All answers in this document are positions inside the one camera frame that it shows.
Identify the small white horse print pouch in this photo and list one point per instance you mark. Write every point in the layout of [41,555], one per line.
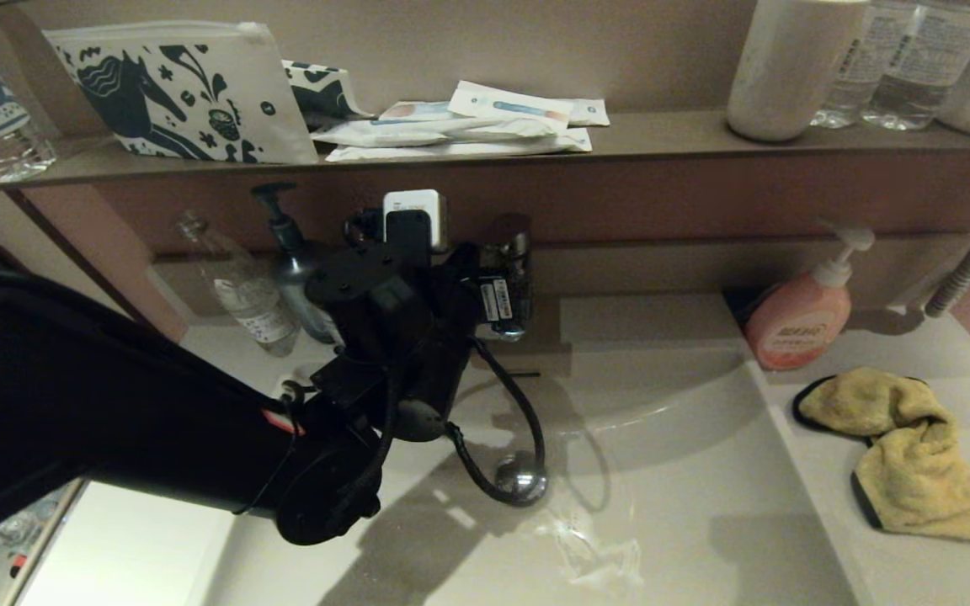
[321,91]

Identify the white packet peach print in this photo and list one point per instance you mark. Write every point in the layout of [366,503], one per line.
[416,111]

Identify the empty clear plastic bottle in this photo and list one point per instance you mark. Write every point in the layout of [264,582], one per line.
[253,307]

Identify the brown wall shelf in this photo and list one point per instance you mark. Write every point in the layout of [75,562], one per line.
[662,133]

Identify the flat white packet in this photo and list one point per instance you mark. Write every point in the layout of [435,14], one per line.
[451,150]

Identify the chrome faucet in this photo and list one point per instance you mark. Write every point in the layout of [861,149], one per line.
[512,244]

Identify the yellow cloth with black backing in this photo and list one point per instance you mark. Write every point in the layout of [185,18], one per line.
[914,471]

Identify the white packet blue orange stripe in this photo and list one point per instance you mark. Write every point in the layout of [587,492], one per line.
[508,106]

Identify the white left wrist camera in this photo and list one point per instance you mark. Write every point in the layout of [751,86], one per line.
[413,220]

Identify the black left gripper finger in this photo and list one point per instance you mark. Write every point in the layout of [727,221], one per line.
[492,303]
[524,299]

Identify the pink soap pump bottle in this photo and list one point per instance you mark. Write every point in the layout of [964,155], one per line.
[795,328]

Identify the large white horse print pouch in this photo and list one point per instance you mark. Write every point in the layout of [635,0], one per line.
[194,91]

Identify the dark grey pump bottle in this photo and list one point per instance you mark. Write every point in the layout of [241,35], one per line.
[283,227]

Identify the clear water bottle white label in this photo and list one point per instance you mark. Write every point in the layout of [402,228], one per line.
[855,76]
[919,76]

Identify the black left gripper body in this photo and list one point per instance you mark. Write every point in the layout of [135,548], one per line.
[401,337]

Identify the white sink basin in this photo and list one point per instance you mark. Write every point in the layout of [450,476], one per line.
[687,505]

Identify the shrink-wrapped water bottle pack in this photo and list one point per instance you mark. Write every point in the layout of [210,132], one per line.
[18,530]

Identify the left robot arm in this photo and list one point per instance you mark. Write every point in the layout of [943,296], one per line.
[114,404]

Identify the long white wrapped packet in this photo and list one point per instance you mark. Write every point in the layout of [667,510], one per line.
[414,131]

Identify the small white packet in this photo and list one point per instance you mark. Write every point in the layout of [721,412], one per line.
[591,112]

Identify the chrome drain stopper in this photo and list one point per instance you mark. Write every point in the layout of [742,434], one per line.
[519,481]

